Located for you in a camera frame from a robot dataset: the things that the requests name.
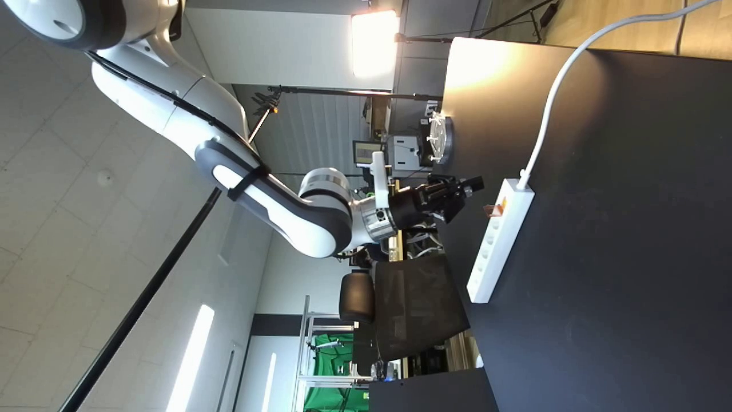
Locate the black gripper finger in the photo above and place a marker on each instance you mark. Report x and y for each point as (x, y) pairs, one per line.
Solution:
(468, 186)

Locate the green storage crates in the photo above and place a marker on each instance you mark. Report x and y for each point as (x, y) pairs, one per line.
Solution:
(332, 357)

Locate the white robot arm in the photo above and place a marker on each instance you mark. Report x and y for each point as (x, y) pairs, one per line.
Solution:
(136, 65)

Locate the white power strip on table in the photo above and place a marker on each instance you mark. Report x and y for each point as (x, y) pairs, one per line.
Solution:
(499, 237)

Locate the black diagonal pole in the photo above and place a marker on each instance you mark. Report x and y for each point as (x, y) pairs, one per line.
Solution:
(118, 336)

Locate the black office chair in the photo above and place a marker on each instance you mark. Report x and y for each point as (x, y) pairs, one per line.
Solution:
(407, 305)

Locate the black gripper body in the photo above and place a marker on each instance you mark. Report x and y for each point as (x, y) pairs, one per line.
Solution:
(419, 203)

